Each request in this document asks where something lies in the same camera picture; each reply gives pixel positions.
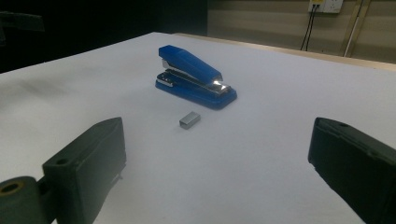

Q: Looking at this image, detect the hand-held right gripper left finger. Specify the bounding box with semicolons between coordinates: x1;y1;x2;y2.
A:
41;117;127;224

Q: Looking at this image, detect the black power cable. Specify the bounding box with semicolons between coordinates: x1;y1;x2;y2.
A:
300;4;315;51
305;4;319;52

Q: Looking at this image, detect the silver staple strip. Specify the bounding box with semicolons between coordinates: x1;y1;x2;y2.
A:
178;111;202;130

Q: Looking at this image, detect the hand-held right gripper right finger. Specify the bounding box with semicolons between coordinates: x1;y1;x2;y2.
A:
307;117;396;224

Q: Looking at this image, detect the beige vertical wall post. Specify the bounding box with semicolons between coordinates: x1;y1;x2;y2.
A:
339;0;372;58

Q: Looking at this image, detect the white table sheet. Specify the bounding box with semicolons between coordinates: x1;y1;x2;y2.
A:
0;32;396;224

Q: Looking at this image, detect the blue stapler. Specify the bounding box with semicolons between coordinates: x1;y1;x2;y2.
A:
154;45;238;110

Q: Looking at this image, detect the white wall power socket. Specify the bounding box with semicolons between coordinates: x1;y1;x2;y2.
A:
307;0;345;14

